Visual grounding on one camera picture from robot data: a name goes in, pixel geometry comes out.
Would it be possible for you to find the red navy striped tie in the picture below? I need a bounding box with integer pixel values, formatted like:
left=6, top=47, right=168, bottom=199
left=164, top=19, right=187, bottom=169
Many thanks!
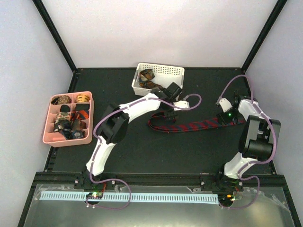
left=147, top=112, right=245, bottom=133

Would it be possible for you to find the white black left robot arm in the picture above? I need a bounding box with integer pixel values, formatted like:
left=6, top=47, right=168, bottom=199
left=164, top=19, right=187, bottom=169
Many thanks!
left=85, top=82, right=182, bottom=189

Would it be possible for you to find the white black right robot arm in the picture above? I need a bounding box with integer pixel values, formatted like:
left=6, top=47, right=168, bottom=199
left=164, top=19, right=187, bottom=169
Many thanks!
left=215, top=96, right=281, bottom=191

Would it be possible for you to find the white perforated plastic basket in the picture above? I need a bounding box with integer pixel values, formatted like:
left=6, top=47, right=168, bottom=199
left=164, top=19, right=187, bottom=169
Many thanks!
left=132, top=62, right=185, bottom=96

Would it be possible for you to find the brown patterned tie in basket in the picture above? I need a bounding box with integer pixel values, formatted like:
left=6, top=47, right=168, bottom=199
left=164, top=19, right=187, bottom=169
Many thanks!
left=139, top=69, right=164, bottom=90

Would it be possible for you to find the orange patterned rolled tie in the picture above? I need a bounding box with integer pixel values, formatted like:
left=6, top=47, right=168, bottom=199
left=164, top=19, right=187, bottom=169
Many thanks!
left=76, top=94, right=90, bottom=103

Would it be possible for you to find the orange navy striped tie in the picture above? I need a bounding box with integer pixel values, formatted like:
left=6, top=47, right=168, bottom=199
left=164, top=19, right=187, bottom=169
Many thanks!
left=71, top=110, right=89, bottom=121

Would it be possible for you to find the pink divided organizer tray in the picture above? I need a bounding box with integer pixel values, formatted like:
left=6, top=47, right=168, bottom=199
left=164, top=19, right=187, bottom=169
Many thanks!
left=43, top=91, right=94, bottom=148

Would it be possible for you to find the brown monogram rolled tie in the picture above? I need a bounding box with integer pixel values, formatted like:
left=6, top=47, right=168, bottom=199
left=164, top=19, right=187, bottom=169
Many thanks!
left=51, top=95, right=71, bottom=105

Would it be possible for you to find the black rolled tie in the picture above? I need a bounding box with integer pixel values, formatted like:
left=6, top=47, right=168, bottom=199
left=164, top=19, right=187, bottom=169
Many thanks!
left=60, top=105, right=71, bottom=113

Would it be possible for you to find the camouflage rolled tie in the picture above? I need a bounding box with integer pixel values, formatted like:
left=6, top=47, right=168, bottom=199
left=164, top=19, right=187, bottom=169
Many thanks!
left=56, top=112, right=71, bottom=121

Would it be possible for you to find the dark geometric rolled tie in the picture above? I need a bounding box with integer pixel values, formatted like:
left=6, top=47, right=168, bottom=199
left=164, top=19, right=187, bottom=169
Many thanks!
left=60, top=130, right=85, bottom=140

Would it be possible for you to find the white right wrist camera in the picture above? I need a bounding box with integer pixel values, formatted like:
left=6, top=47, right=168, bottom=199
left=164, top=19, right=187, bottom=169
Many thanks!
left=216, top=98, right=232, bottom=113

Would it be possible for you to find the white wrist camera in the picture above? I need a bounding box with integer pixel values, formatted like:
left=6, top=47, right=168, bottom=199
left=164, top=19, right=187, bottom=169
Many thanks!
left=216, top=98, right=232, bottom=113
left=173, top=100, right=190, bottom=111

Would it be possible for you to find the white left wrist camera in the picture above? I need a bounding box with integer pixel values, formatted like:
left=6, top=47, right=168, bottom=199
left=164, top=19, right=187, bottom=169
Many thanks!
left=173, top=100, right=190, bottom=111

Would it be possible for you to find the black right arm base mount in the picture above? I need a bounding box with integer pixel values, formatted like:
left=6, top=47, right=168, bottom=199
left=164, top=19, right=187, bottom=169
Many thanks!
left=199, top=175, right=243, bottom=193

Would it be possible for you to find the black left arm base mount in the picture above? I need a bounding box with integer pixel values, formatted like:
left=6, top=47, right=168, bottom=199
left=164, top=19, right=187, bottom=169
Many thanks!
left=73, top=174, right=116, bottom=191

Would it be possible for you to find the light blue slotted cable duct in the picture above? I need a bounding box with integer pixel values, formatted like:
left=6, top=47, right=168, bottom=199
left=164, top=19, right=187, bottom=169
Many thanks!
left=39, top=191, right=219, bottom=205

